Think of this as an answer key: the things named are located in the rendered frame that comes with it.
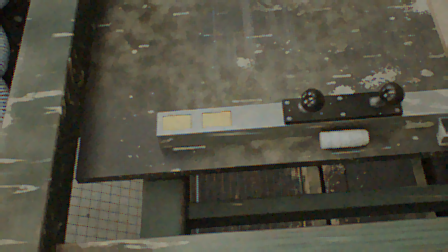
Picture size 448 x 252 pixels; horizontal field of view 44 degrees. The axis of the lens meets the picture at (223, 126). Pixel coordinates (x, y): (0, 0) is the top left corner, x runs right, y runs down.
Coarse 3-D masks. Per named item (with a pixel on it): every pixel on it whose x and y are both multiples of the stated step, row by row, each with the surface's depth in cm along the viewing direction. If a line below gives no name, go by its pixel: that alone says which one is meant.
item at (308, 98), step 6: (306, 90) 85; (312, 90) 84; (318, 90) 84; (306, 96) 84; (312, 96) 84; (318, 96) 84; (300, 102) 85; (306, 102) 84; (312, 102) 83; (318, 102) 84; (324, 102) 85; (300, 108) 95; (306, 108) 84; (312, 108) 84; (318, 108) 84
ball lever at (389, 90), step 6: (384, 84) 85; (390, 84) 84; (396, 84) 84; (384, 90) 84; (390, 90) 83; (396, 90) 83; (402, 90) 83; (378, 96) 95; (384, 96) 84; (390, 96) 83; (396, 96) 83; (402, 96) 83; (372, 102) 94; (378, 102) 92; (384, 102) 84; (390, 102) 84; (396, 102) 83
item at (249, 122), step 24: (408, 96) 97; (432, 96) 96; (192, 120) 97; (240, 120) 97; (264, 120) 96; (360, 120) 95; (384, 120) 95; (408, 120) 95; (432, 120) 96; (168, 144) 99; (192, 144) 99
